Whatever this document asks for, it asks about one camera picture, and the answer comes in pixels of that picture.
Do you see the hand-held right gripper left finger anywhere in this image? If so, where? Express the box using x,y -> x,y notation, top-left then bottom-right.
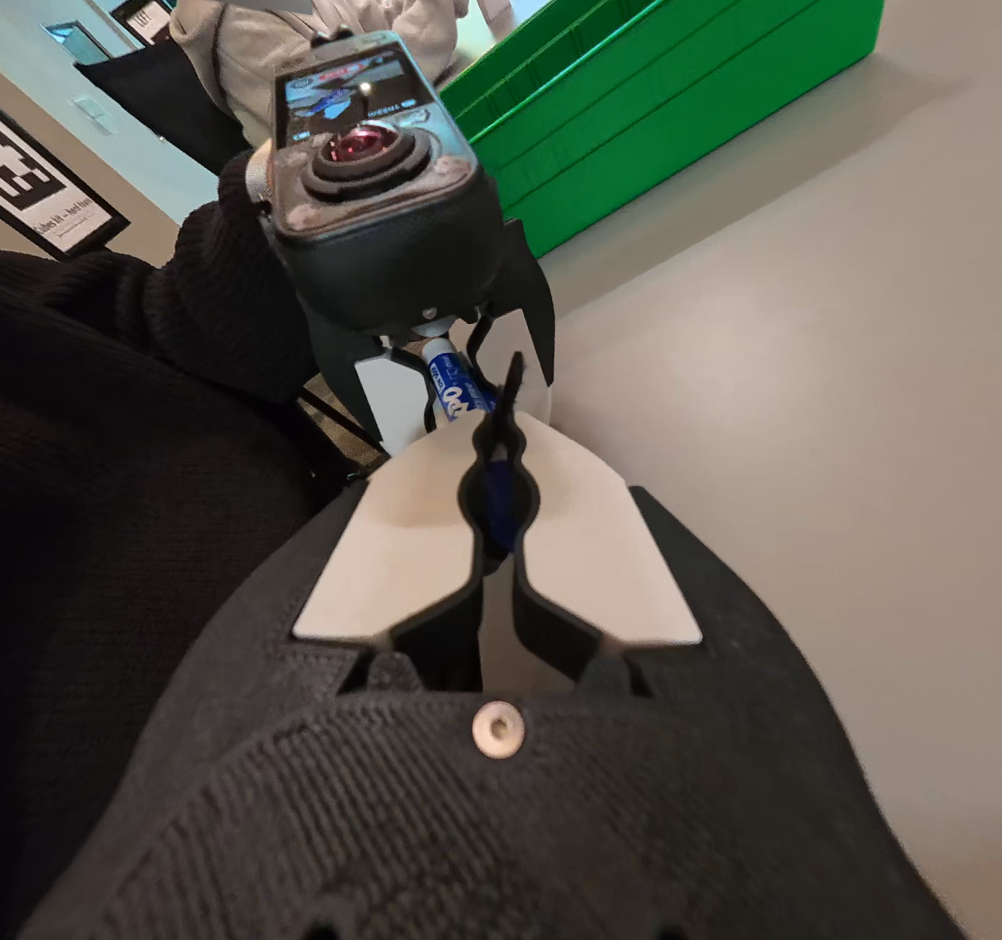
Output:
292,417 -> 482,655

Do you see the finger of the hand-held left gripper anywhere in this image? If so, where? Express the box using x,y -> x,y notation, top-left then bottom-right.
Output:
466,305 -> 555,425
354,345 -> 443,457

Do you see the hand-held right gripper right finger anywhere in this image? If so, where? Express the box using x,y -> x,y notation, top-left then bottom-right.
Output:
505,412 -> 704,658

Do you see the blue dry erase marker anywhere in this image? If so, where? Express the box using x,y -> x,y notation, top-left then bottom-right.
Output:
423,336 -> 537,561

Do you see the green plastic bin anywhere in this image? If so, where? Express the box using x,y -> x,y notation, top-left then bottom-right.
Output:
437,0 -> 903,260

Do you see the person's left forearm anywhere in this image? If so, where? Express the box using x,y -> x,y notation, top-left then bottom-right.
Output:
168,151 -> 338,405

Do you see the person's black sweater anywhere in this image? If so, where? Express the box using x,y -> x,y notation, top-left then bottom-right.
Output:
0,247 -> 377,940

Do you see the black office chair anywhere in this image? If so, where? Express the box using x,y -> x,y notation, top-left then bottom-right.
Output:
74,40 -> 255,174

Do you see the wall light switch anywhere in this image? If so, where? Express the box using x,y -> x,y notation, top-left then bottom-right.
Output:
72,93 -> 118,137

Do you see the small framed wall poster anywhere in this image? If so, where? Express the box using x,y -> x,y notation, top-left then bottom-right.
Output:
110,0 -> 180,49

